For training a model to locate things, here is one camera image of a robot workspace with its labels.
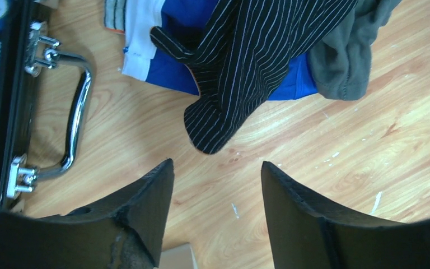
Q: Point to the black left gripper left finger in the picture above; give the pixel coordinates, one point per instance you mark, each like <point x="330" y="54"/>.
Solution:
<point x="122" y="230"/>

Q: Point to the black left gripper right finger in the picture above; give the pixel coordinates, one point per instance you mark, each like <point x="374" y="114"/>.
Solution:
<point x="309" y="230"/>

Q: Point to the black pinstriped underwear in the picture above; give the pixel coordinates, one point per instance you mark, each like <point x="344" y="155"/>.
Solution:
<point x="241" y="58"/>

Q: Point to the blue underwear white waistband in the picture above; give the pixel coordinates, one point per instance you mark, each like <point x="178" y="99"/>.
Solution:
<point x="142" y="60"/>

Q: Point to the grey-green underwear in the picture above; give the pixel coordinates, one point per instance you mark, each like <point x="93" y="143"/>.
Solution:
<point x="340" y="63"/>

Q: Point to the grey striped underwear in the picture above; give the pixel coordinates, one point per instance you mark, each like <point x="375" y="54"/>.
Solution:
<point x="114" y="15"/>

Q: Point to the black aluminium poker chip case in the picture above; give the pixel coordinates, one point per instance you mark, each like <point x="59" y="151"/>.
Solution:
<point x="27" y="49"/>

